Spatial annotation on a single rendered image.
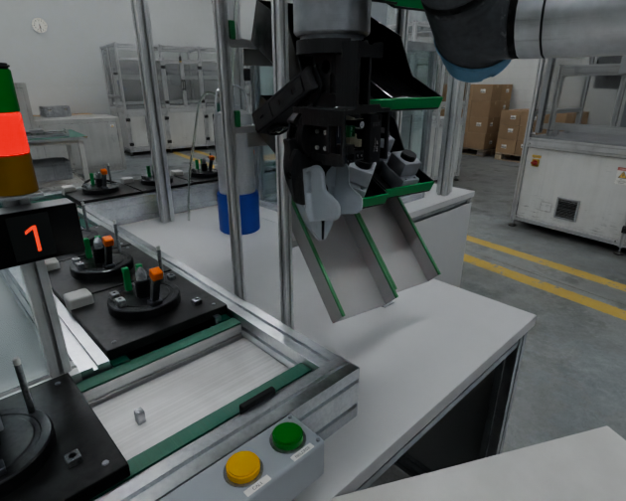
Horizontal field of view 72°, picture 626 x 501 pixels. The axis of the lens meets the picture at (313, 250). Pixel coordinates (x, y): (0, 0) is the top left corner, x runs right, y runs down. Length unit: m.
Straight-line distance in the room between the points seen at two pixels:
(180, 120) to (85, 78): 2.41
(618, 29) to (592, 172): 4.09
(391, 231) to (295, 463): 0.56
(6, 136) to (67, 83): 10.50
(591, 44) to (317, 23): 0.24
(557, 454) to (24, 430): 0.76
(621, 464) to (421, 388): 0.31
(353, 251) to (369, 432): 0.34
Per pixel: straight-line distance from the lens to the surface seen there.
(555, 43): 0.47
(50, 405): 0.74
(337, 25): 0.44
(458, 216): 2.34
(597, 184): 4.53
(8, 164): 0.66
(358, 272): 0.85
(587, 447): 0.86
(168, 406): 0.76
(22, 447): 0.66
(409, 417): 0.81
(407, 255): 0.97
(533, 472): 0.78
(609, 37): 0.46
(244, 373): 0.80
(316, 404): 0.68
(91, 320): 0.93
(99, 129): 7.99
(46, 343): 0.78
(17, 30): 11.11
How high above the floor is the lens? 1.39
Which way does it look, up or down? 21 degrees down
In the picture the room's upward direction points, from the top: straight up
